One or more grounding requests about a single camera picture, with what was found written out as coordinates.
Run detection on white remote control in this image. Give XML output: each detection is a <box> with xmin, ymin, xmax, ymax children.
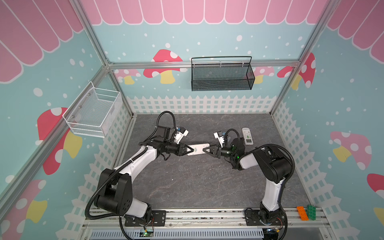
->
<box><xmin>188</xmin><ymin>143</ymin><xmax>210</xmax><ymax>156</ymax></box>
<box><xmin>242</xmin><ymin>128</ymin><xmax>254</xmax><ymax>146</ymax></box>

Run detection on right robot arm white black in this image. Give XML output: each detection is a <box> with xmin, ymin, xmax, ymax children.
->
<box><xmin>203</xmin><ymin>128</ymin><xmax>295</xmax><ymax>226</ymax></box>

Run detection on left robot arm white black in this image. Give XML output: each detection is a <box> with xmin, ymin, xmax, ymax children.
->
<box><xmin>85</xmin><ymin>111</ymin><xmax>194</xmax><ymax>223</ymax></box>

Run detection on orange toy brick right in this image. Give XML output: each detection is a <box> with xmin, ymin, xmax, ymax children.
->
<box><xmin>297</xmin><ymin>206</ymin><xmax>309</xmax><ymax>221</ymax></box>

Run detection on green toy brick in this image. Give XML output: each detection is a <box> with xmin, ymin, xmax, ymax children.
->
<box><xmin>307</xmin><ymin>205</ymin><xmax>317</xmax><ymax>221</ymax></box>

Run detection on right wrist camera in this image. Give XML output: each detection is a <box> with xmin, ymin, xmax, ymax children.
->
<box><xmin>214</xmin><ymin>131</ymin><xmax>226</xmax><ymax>147</ymax></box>

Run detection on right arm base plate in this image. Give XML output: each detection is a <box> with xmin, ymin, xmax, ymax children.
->
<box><xmin>244</xmin><ymin>208</ymin><xmax>287</xmax><ymax>226</ymax></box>

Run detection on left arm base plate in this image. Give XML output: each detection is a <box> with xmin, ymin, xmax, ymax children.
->
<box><xmin>124</xmin><ymin>210</ymin><xmax>167</xmax><ymax>227</ymax></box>

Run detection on black mesh wall basket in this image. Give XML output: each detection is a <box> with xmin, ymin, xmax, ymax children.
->
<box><xmin>191</xmin><ymin>56</ymin><xmax>256</xmax><ymax>92</ymax></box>

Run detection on white wire wall basket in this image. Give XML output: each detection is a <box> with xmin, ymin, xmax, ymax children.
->
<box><xmin>63</xmin><ymin>82</ymin><xmax>123</xmax><ymax>138</ymax></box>

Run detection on aluminium front rail frame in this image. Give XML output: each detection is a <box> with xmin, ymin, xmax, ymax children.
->
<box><xmin>77</xmin><ymin>208</ymin><xmax>337</xmax><ymax>240</ymax></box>

